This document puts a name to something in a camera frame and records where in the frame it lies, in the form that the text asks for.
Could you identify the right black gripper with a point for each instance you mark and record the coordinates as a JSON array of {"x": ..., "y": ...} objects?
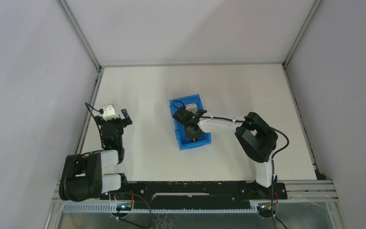
[{"x": 192, "y": 129}]

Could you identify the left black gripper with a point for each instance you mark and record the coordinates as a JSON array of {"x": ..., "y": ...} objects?
[{"x": 115, "y": 121}]

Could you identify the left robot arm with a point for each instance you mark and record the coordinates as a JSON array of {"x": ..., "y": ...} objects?
[{"x": 82, "y": 177}]

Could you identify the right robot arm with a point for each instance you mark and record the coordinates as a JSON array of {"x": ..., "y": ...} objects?
[{"x": 255, "y": 136}]

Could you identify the blue plastic storage bin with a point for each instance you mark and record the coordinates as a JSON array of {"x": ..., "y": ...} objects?
[{"x": 183, "y": 142}]

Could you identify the left small circuit board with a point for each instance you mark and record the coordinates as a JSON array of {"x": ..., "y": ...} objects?
[{"x": 124, "y": 207}]

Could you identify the small circuit board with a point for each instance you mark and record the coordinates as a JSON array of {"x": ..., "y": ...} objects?
[
  {"x": 124, "y": 207},
  {"x": 265, "y": 211}
]

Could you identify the right small circuit board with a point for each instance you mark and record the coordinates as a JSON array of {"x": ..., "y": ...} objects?
[{"x": 265, "y": 211}]

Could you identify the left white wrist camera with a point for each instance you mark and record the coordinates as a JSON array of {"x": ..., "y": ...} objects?
[{"x": 109, "y": 112}]

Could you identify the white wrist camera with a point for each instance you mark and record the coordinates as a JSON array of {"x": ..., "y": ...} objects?
[
  {"x": 109, "y": 112},
  {"x": 191, "y": 108}
]

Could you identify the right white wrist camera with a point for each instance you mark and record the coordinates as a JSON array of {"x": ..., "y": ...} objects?
[{"x": 191, "y": 108}]

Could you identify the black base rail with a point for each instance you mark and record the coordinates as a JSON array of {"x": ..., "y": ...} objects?
[{"x": 196, "y": 195}]

